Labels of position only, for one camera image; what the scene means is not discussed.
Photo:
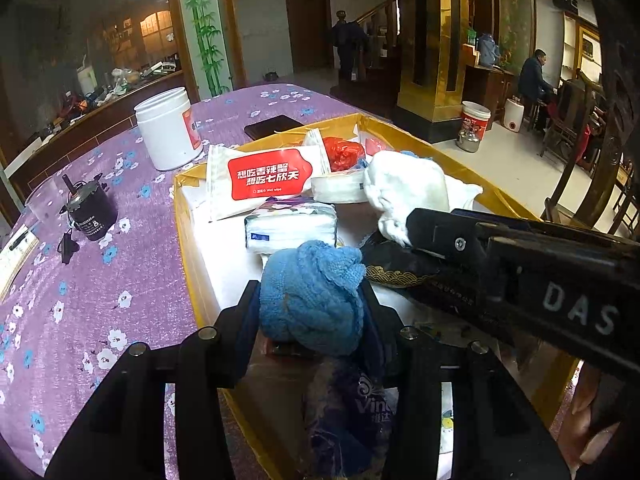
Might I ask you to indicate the blue knitted cloth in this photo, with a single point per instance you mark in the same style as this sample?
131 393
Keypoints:
310 294

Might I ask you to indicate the pink tissue pack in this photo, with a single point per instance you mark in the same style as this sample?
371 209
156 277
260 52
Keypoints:
372 144

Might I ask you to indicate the white patterned tissue pack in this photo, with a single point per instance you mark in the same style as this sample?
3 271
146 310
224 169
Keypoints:
282 223

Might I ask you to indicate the person's right hand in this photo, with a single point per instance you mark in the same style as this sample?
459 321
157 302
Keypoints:
587 422

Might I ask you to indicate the black smartphone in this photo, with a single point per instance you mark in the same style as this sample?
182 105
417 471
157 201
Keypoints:
270 126

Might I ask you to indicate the white plastic jar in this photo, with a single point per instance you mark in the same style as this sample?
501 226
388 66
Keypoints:
168 129

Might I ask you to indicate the red label wet wipes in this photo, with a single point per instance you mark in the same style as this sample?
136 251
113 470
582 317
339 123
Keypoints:
236 181

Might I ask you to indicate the red mesh plastic bag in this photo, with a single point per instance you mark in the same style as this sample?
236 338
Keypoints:
342 154

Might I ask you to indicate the blue Vinda tissue pack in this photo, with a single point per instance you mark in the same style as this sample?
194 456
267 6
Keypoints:
347 419

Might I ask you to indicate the seated man dark jacket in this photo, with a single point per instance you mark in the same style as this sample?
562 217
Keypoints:
534 90

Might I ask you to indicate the black patterned pouch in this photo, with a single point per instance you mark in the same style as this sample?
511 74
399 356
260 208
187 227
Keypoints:
393 266

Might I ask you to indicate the red white paint bucket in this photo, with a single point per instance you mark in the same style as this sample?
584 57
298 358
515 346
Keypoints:
474 122

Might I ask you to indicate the black pen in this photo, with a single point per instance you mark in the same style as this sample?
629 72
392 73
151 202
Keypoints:
18 237

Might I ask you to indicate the yellow taped white box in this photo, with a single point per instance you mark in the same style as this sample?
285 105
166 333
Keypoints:
460 413

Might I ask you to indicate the wooden chair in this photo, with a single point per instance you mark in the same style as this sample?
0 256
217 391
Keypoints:
583 135

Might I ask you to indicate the white small heater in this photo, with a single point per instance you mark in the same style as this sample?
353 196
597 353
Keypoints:
513 114

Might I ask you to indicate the black electric motor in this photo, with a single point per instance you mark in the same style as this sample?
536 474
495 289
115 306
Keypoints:
88 207

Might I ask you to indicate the wooden sideboard cabinet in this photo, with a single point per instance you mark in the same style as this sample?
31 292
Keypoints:
72 72

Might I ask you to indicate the standing person dark clothes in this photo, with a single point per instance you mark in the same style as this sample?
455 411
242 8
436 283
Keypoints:
348 38

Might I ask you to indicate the purple floral tablecloth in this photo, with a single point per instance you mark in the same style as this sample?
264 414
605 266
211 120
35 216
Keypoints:
64 324

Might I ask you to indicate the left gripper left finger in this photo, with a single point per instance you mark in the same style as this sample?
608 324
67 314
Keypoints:
237 329

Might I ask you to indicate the white boxed tissue pack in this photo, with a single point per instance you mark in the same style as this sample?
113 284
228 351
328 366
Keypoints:
341 187

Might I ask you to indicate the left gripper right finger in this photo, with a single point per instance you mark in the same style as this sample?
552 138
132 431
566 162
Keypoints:
378 353

